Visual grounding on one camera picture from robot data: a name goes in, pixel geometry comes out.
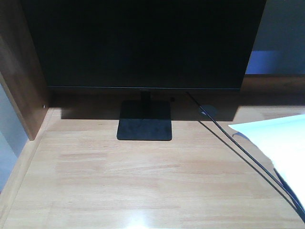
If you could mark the black monitor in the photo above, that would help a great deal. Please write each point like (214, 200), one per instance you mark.
(144, 44)

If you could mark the wooden desk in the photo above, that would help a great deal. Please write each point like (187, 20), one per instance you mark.
(80, 176)

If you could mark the grey desk cable grommet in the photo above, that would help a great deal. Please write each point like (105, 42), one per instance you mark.
(207, 109)

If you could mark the white paper sheet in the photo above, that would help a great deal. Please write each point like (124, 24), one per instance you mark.
(283, 141)

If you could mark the black monitor stand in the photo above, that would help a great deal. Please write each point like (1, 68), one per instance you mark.
(145, 120)

